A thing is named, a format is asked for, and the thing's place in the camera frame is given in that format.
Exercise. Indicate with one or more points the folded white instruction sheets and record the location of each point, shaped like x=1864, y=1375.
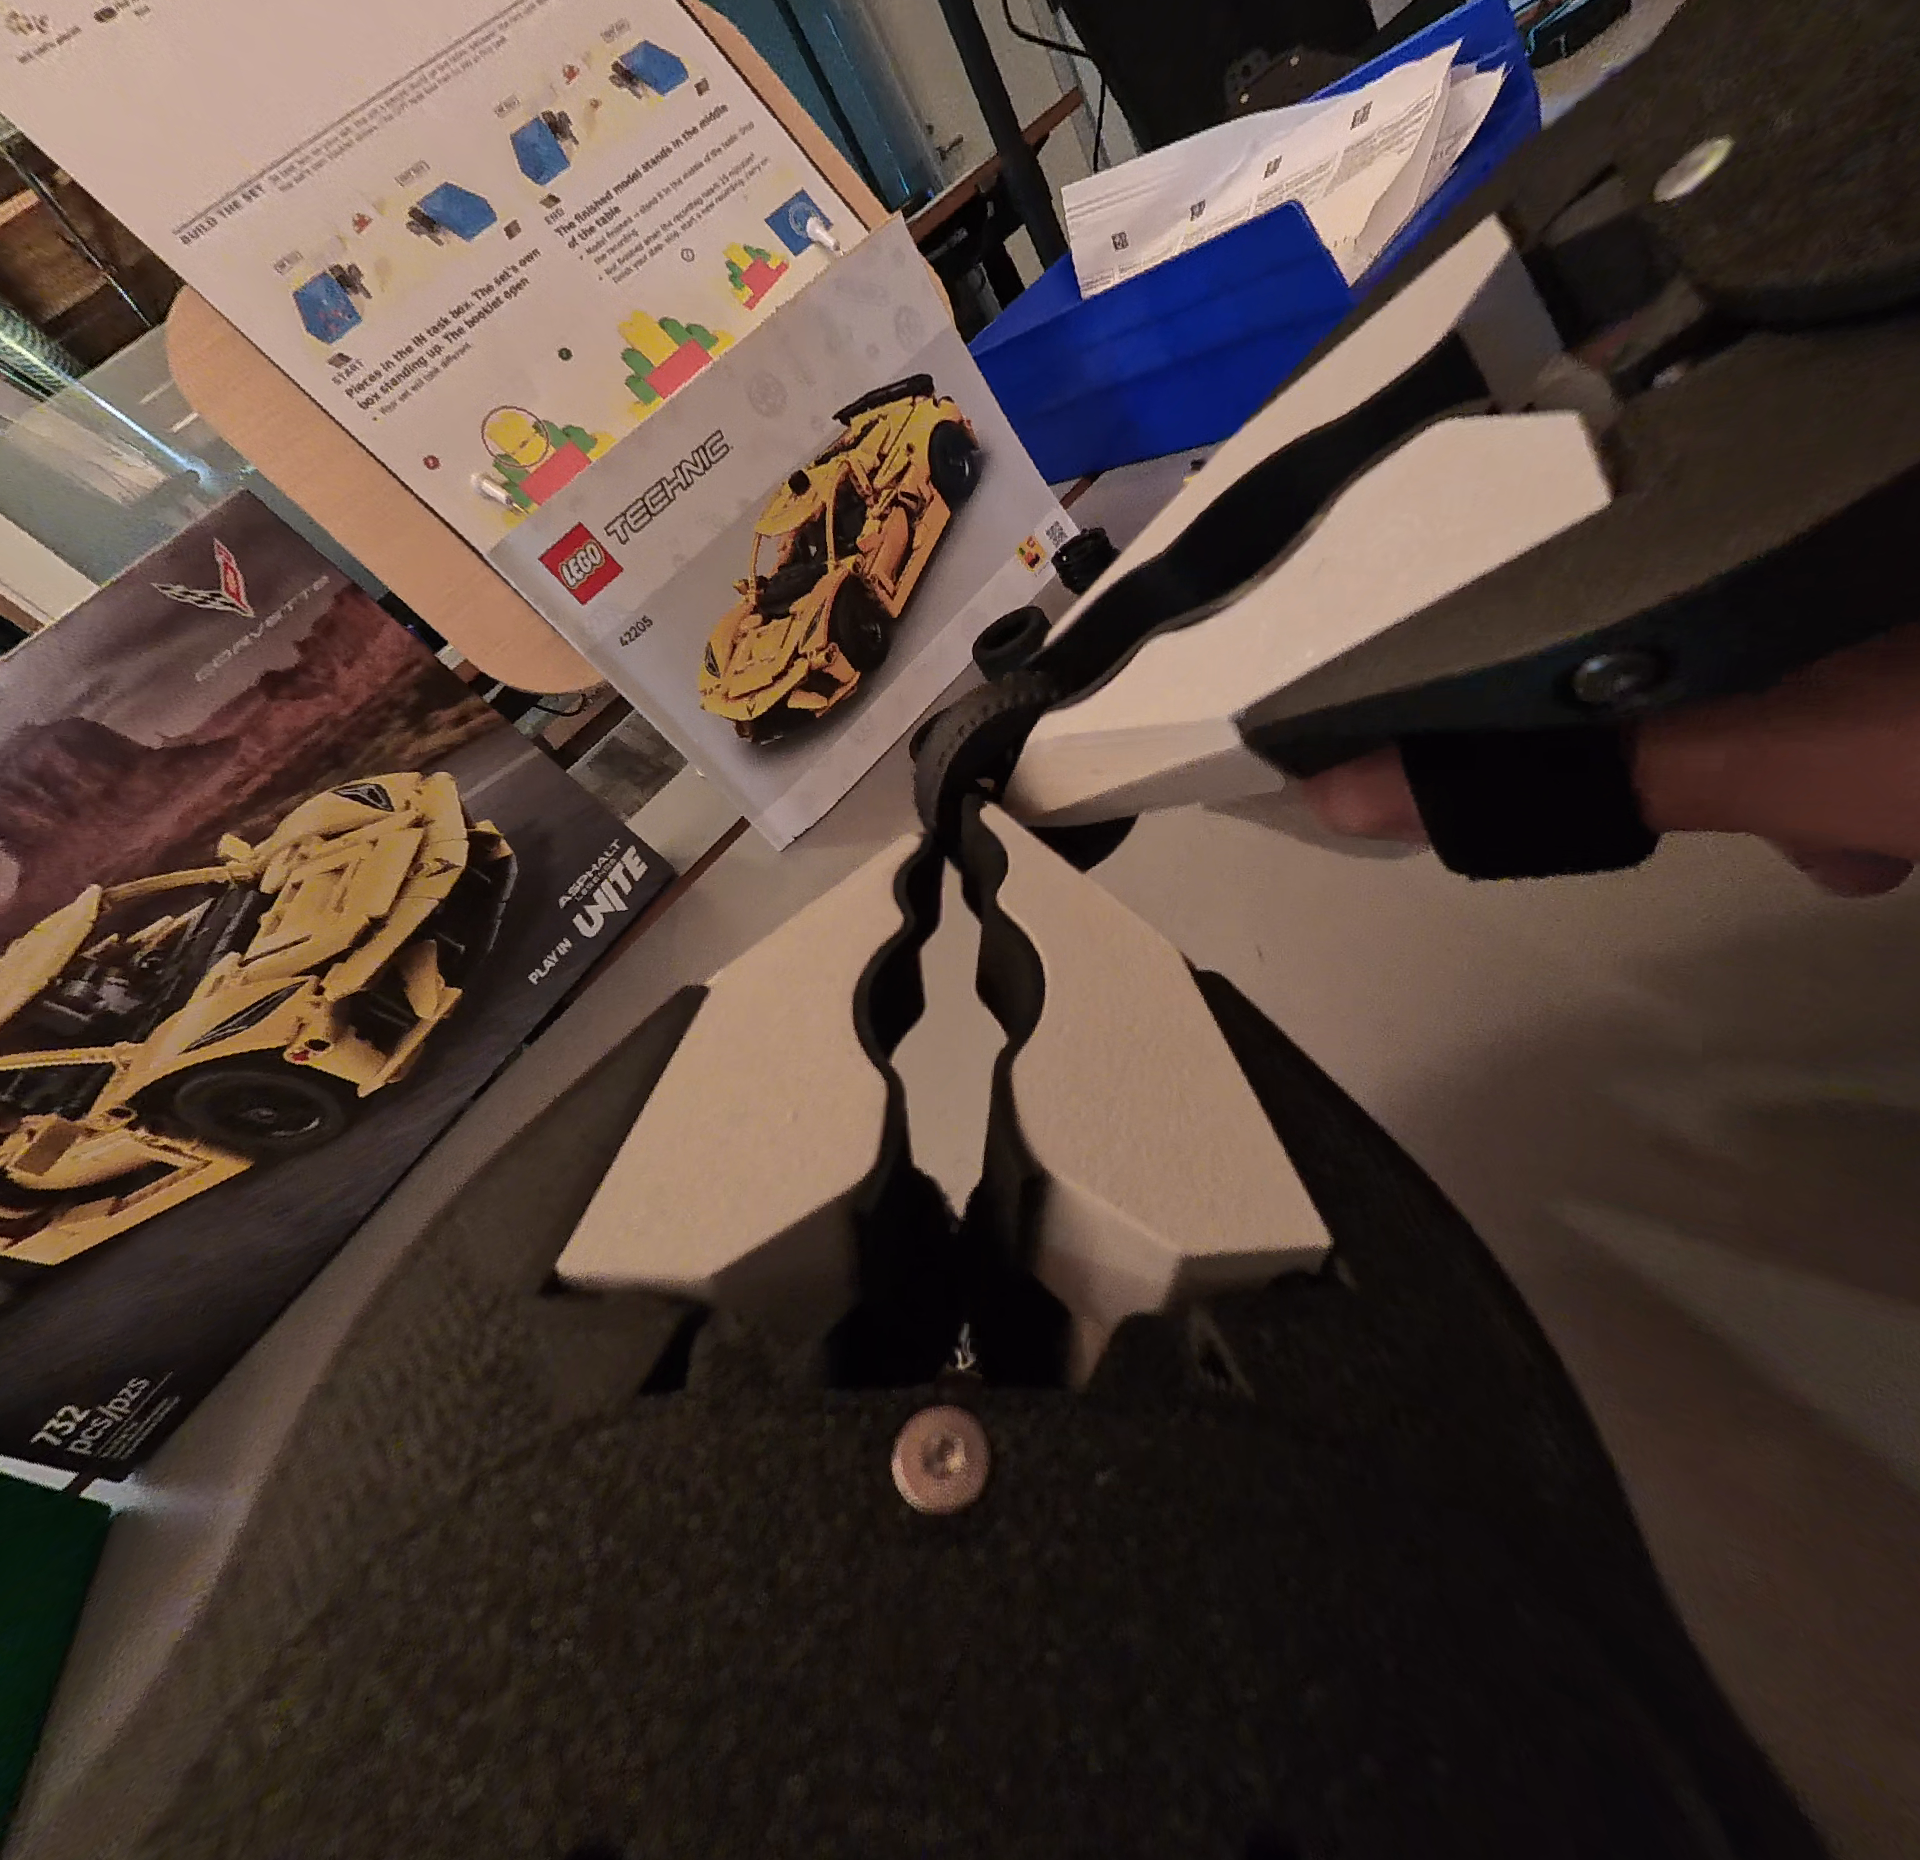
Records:
x=1274, y=164

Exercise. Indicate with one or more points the white booklet yellow car picture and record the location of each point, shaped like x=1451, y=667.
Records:
x=841, y=389

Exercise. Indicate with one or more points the black toy wheel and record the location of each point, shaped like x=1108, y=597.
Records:
x=945, y=757
x=1082, y=559
x=1010, y=643

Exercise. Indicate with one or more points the black standing panel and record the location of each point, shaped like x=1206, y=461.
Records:
x=1200, y=17

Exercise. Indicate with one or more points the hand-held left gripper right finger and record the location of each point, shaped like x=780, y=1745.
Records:
x=1155, y=1125

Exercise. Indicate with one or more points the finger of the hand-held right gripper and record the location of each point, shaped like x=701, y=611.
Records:
x=1349, y=375
x=1349, y=572

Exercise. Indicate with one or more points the dark toy car box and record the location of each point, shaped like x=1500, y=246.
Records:
x=299, y=916

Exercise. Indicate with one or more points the person's right hand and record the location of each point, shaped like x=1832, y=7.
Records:
x=1801, y=765

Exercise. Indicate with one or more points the grey desk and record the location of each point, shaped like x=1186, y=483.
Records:
x=720, y=916

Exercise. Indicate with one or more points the blue plastic bin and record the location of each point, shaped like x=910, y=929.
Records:
x=1171, y=346

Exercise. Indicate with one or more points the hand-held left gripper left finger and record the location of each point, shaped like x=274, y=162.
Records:
x=734, y=1125

